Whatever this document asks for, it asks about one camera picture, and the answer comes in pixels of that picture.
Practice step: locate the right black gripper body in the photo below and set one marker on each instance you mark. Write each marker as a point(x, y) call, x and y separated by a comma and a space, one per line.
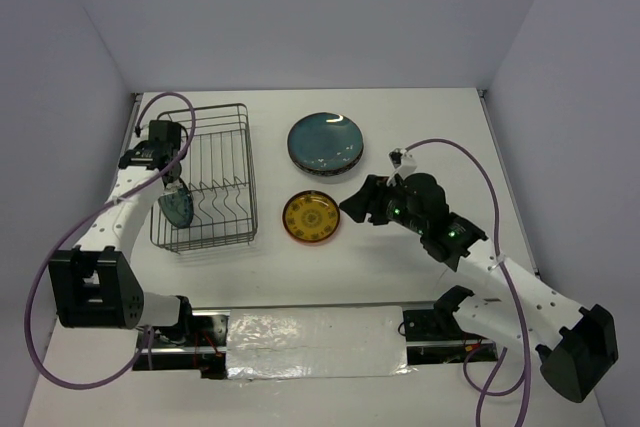
point(399, 213)

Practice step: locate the amber brown small plate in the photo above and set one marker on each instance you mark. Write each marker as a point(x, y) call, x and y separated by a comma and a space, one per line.
point(311, 214)

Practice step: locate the dark green plate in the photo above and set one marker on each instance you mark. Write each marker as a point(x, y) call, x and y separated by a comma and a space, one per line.
point(323, 139)

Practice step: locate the orange plastic plate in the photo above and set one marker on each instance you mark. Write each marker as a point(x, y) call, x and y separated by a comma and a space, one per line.
point(313, 243)

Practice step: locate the blue floral celadon plate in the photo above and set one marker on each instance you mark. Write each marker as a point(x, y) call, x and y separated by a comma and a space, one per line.
point(176, 204)

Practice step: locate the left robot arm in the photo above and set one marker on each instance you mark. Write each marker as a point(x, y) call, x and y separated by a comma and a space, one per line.
point(93, 283)

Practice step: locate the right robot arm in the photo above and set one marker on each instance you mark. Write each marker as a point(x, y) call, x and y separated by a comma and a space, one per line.
point(496, 298)

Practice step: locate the silver foil tape sheet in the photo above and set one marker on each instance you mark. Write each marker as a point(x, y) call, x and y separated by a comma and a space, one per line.
point(328, 342)

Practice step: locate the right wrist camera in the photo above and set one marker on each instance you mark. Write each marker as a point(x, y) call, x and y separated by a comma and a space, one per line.
point(404, 165)

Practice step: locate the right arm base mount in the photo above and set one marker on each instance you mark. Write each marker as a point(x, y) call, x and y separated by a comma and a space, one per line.
point(433, 337)

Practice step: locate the wire dish rack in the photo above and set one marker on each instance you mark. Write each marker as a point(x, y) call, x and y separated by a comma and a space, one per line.
point(219, 172)

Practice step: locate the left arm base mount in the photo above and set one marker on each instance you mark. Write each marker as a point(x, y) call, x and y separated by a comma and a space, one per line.
point(201, 350)

